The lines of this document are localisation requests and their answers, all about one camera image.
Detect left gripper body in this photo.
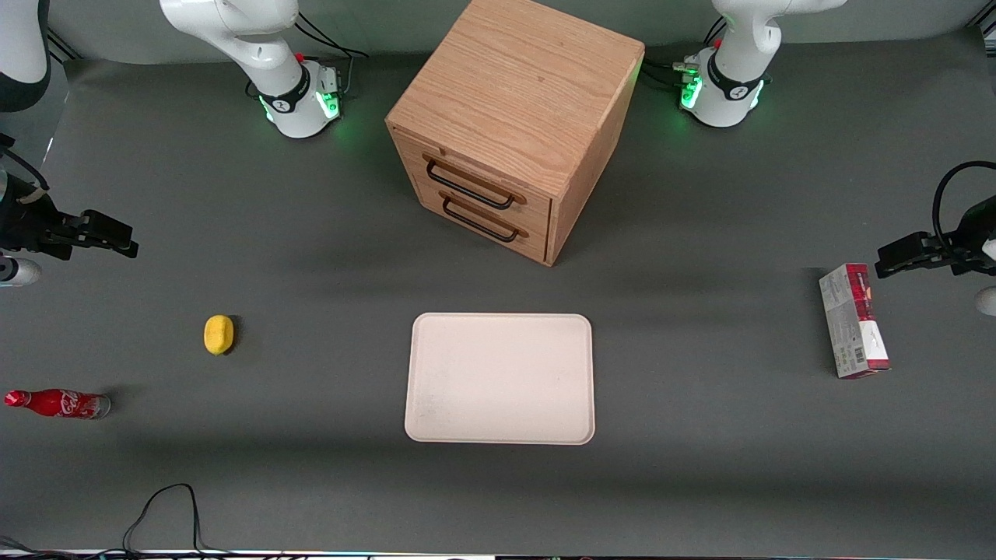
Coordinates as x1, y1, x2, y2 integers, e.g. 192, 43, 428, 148
945, 196, 996, 316

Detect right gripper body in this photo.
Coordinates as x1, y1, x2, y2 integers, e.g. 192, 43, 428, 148
0, 194, 79, 287

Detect red coke bottle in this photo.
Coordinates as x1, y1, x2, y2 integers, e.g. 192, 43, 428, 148
4, 389, 111, 420

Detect cream plastic tray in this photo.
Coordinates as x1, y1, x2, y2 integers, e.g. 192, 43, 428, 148
405, 313, 596, 446

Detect grey red carton box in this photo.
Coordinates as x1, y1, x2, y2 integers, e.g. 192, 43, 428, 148
819, 263, 891, 380

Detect yellow lemon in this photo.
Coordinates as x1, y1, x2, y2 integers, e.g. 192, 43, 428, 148
204, 315, 234, 356

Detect wooden drawer cabinet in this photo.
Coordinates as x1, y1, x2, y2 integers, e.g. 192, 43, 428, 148
385, 0, 646, 267

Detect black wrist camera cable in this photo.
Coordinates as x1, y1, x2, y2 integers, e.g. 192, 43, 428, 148
0, 148, 49, 205
932, 161, 996, 251

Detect black frame rail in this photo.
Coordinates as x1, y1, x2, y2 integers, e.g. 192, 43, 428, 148
47, 27, 82, 63

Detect thin black floor cable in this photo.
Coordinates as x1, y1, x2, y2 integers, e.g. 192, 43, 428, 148
123, 484, 234, 558

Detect black arm base cables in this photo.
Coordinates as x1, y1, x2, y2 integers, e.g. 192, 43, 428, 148
294, 12, 371, 99
642, 16, 728, 91

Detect wooden drawer black handle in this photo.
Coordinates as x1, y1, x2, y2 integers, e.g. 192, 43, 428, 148
409, 171, 552, 266
391, 128, 555, 234

